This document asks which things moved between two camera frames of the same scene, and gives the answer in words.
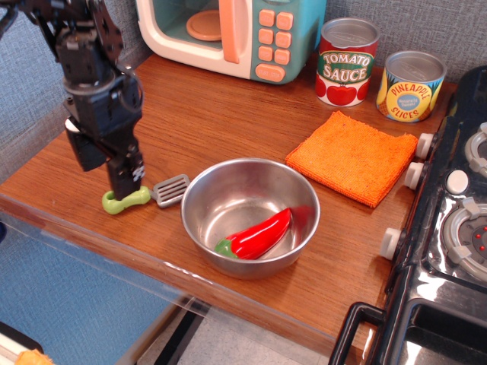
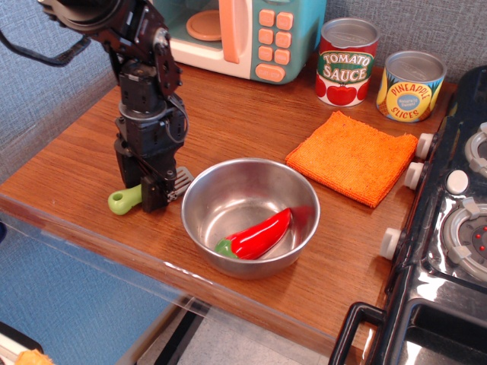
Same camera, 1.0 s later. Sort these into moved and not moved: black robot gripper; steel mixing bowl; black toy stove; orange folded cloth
Moved: black robot gripper
Not moved: steel mixing bowl; orange folded cloth; black toy stove
